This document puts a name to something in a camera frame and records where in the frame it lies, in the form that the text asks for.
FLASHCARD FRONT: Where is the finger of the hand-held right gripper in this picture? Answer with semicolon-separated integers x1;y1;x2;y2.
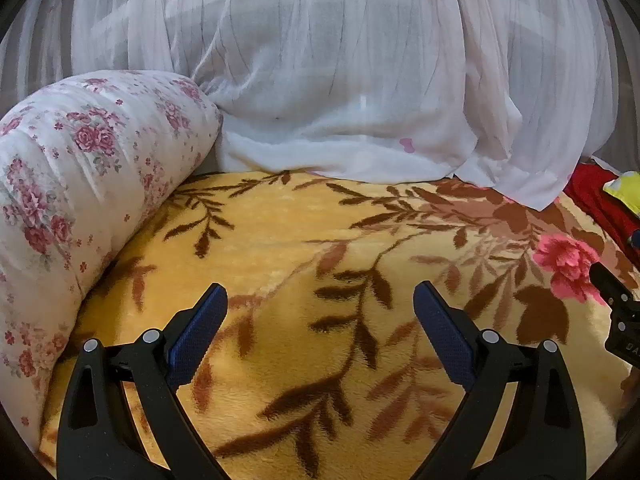
588;262;637;313

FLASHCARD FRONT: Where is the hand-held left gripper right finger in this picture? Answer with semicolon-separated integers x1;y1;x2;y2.
407;281;587;480

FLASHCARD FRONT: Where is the yellow cloth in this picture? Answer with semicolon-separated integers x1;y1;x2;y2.
602;171;640;211

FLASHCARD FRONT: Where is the floral white pillow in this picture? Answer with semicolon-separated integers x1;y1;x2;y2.
0;71;224;453

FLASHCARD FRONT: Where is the yellow leaf-print blanket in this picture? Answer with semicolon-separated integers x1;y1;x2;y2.
37;170;640;480

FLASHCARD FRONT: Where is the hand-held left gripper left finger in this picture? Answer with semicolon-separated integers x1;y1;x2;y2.
56;282;236;480

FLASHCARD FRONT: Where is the white sheer net curtain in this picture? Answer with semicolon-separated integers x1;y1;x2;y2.
0;0;640;212

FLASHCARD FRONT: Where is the red cloth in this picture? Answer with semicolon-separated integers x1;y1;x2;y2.
565;160;640;267

